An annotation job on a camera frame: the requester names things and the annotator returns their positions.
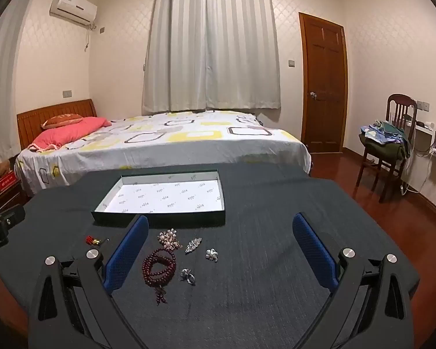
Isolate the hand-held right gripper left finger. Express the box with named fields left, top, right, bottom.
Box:
left=28, top=215, right=149, bottom=349

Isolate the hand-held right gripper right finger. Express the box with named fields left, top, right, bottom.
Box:
left=292, top=212, right=415, bottom=349

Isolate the dark red bead bracelet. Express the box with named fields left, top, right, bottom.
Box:
left=142, top=248, right=177, bottom=305

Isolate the pearl flower brooch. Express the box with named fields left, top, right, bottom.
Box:
left=158, top=228, right=184, bottom=251

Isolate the crystal leaf brooch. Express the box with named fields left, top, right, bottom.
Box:
left=185, top=237, right=203, bottom=254

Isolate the dark green shallow box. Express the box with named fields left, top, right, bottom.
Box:
left=91, top=169, right=226, bottom=229

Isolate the silver ring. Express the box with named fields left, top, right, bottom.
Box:
left=180, top=268, right=197, bottom=286

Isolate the wooden nightstand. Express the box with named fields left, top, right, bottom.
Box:
left=0, top=154, right=33, bottom=213

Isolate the red box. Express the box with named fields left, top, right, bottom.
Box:
left=0, top=172, right=19, bottom=192

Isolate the dark grey tablecloth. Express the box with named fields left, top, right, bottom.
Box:
left=0, top=162, right=421, bottom=349

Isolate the wooden headboard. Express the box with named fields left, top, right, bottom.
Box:
left=17, top=99, right=97, bottom=151

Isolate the pink pillow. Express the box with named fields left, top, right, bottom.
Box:
left=27, top=116, right=112, bottom=152

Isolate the red embroidered cushion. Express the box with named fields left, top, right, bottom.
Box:
left=41, top=113, right=84, bottom=129

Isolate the bed with patterned sheet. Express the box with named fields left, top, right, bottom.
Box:
left=15, top=110, right=312, bottom=197

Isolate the pile of clothes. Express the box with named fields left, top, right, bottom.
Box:
left=359, top=119, right=415, bottom=161

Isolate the brown wooden door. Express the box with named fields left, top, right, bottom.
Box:
left=299, top=12, right=349, bottom=154

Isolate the dark wooden chair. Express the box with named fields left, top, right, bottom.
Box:
left=356, top=94, right=418, bottom=203

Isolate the white air conditioner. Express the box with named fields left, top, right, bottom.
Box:
left=50, top=0, right=98, bottom=26

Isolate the white striped curtain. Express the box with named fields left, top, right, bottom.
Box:
left=142, top=0, right=282, bottom=114

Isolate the white cable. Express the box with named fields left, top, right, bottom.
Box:
left=400, top=127, right=436, bottom=195

